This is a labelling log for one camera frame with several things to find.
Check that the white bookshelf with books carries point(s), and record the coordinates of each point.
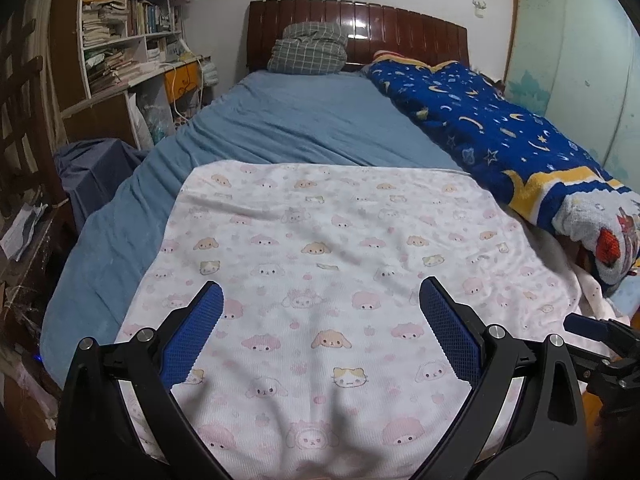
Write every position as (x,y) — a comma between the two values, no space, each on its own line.
(105,35)

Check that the teal sliding wardrobe door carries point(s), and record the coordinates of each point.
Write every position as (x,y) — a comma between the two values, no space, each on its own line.
(575,60)

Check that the grey checked pillow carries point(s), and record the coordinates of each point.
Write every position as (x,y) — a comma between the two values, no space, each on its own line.
(307,50)

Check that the white deer wall hook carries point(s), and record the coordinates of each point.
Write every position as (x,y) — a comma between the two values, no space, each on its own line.
(480,7)

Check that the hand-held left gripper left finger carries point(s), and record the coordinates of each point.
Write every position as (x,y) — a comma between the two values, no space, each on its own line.
(192,340)

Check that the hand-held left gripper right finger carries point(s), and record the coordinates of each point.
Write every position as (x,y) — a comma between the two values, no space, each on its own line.
(450,335)

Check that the stack of loose papers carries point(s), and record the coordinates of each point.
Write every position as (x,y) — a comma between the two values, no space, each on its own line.
(22,227)

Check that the orange cabinet door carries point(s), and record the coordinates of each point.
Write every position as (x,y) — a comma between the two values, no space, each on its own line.
(182,82)

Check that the blue cloth cover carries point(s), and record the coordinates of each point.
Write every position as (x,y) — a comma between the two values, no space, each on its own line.
(95,170)

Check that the white animal print blanket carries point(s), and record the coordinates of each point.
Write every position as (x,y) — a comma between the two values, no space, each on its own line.
(350,270)

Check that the clear plastic bag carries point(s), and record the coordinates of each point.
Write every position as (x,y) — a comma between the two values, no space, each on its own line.
(150,115)

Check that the dark wooden headboard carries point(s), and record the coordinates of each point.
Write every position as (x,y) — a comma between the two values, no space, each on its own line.
(400,30)

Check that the blue bed sheet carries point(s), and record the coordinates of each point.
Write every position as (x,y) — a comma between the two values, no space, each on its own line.
(300,115)

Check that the blue star print blanket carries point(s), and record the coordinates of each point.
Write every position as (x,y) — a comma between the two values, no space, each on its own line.
(500,130)

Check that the dark wooden chair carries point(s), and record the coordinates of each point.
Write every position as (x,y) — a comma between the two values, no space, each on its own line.
(20,110)

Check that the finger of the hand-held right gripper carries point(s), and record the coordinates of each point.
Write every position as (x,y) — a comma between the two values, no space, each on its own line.
(584,326)
(617,375)

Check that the folded light towels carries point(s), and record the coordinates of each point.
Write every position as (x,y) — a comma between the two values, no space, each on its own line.
(211,72)

